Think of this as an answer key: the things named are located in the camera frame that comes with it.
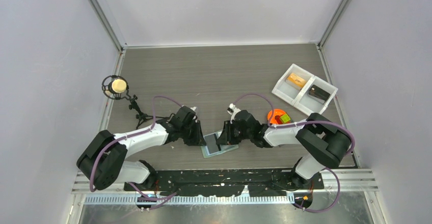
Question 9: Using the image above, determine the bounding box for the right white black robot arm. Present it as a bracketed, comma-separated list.
[215, 110, 355, 189]

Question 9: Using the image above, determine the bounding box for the microphone with black shock mount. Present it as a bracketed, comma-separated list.
[101, 75, 168, 135]

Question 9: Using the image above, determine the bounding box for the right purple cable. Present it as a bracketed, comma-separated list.
[233, 93, 356, 214]

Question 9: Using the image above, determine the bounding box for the black credit card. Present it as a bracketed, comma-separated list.
[204, 133, 221, 156]

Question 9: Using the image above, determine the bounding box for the white two-compartment tray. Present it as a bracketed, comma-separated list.
[272, 64, 338, 115]

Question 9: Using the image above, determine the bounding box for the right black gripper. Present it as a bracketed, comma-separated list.
[216, 120, 252, 145]

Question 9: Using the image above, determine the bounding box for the green toy block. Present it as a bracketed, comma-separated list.
[275, 114, 291, 125]

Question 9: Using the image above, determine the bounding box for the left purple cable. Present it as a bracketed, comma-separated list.
[88, 96, 184, 210]

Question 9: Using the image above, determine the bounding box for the green leather card holder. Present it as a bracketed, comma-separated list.
[201, 130, 239, 158]

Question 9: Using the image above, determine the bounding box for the orange card in tray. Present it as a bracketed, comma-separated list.
[286, 73, 307, 89]

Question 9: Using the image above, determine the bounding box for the orange curved toy piece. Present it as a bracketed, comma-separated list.
[267, 108, 287, 125]

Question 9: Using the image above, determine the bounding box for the aluminium rail frame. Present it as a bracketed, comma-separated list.
[72, 169, 379, 206]

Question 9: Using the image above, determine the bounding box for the purple cable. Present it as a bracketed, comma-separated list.
[88, 96, 184, 210]
[233, 93, 356, 214]

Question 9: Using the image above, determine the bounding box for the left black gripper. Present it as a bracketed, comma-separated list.
[180, 120, 206, 146]

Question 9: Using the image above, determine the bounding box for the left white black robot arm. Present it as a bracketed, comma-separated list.
[76, 106, 206, 190]

